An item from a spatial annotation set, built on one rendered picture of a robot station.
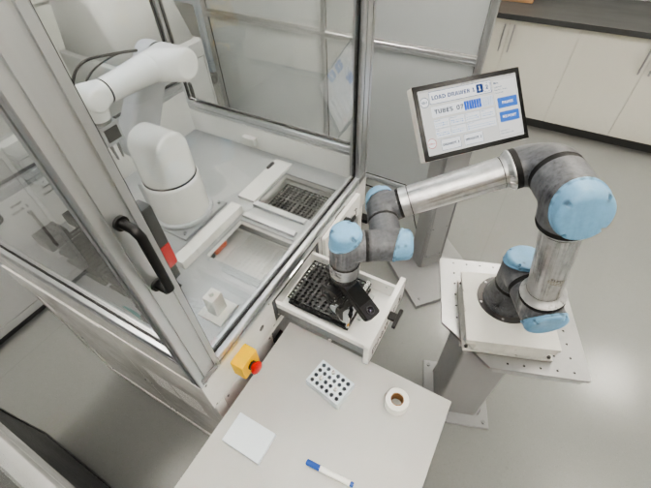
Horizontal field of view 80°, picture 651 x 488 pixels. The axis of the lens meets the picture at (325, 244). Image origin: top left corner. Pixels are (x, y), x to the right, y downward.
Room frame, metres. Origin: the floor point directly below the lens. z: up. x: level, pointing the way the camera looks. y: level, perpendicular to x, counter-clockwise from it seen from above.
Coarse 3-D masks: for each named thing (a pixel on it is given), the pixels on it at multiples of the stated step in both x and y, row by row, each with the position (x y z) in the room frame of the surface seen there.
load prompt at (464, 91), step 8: (488, 80) 1.61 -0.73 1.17; (448, 88) 1.56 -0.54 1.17; (456, 88) 1.56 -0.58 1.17; (464, 88) 1.57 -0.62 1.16; (472, 88) 1.58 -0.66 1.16; (480, 88) 1.59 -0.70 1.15; (488, 88) 1.59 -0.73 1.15; (432, 96) 1.52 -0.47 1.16; (440, 96) 1.53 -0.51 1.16; (448, 96) 1.54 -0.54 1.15; (456, 96) 1.54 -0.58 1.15; (464, 96) 1.55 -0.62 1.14; (432, 104) 1.50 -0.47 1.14
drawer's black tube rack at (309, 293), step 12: (312, 264) 0.86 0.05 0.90; (324, 264) 0.86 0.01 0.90; (312, 276) 0.83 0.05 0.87; (324, 276) 0.81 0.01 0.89; (300, 288) 0.76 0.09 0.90; (312, 288) 0.76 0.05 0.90; (300, 300) 0.73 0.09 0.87; (312, 300) 0.71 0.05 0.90; (324, 300) 0.71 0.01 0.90; (312, 312) 0.68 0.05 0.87; (324, 312) 0.66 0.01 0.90; (336, 324) 0.64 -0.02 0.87
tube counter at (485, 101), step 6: (486, 96) 1.57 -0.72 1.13; (492, 96) 1.57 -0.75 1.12; (456, 102) 1.53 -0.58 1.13; (462, 102) 1.53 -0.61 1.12; (468, 102) 1.54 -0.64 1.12; (474, 102) 1.54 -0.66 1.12; (480, 102) 1.55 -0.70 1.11; (486, 102) 1.55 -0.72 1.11; (492, 102) 1.56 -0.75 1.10; (456, 108) 1.51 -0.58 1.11; (462, 108) 1.51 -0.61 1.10; (468, 108) 1.52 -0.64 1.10; (474, 108) 1.52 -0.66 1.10
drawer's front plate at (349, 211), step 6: (354, 198) 1.17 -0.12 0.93; (348, 204) 1.13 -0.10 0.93; (354, 204) 1.15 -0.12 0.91; (348, 210) 1.11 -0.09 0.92; (354, 210) 1.15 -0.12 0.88; (342, 216) 1.07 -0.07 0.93; (348, 216) 1.11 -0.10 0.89; (336, 222) 1.04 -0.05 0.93; (330, 228) 1.01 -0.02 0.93; (324, 234) 0.98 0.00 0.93; (324, 240) 0.96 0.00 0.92; (324, 246) 0.96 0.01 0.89; (324, 252) 0.96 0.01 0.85
